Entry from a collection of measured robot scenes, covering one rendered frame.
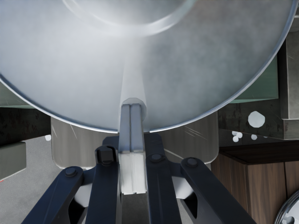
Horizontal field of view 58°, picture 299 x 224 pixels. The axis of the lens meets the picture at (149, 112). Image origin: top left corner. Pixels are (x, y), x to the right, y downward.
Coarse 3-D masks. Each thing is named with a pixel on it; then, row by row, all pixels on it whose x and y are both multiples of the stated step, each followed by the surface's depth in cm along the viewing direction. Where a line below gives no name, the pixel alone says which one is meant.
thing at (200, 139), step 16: (64, 128) 22; (80, 128) 22; (176, 128) 23; (192, 128) 23; (208, 128) 23; (64, 144) 22; (80, 144) 22; (96, 144) 22; (176, 144) 23; (192, 144) 23; (208, 144) 23; (64, 160) 22; (80, 160) 22; (176, 160) 23; (208, 160) 23
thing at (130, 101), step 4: (128, 100) 22; (132, 100) 22; (136, 100) 22; (140, 100) 22; (132, 104) 22; (144, 104) 22; (120, 108) 22; (144, 108) 22; (120, 112) 22; (144, 112) 22; (144, 116) 22
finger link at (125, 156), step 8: (128, 104) 21; (128, 112) 19; (120, 120) 19; (128, 120) 18; (120, 128) 17; (128, 128) 17; (120, 136) 16; (128, 136) 16; (120, 144) 16; (128, 144) 15; (120, 152) 15; (128, 152) 15; (120, 160) 15; (128, 160) 15; (128, 168) 15; (128, 176) 15; (128, 184) 16; (128, 192) 16
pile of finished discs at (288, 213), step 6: (288, 198) 67; (294, 198) 65; (288, 204) 65; (294, 204) 64; (282, 210) 66; (288, 210) 64; (294, 210) 64; (276, 216) 66; (282, 216) 64; (288, 216) 65; (294, 216) 64; (276, 222) 66; (282, 222) 64; (288, 222) 65; (294, 222) 64
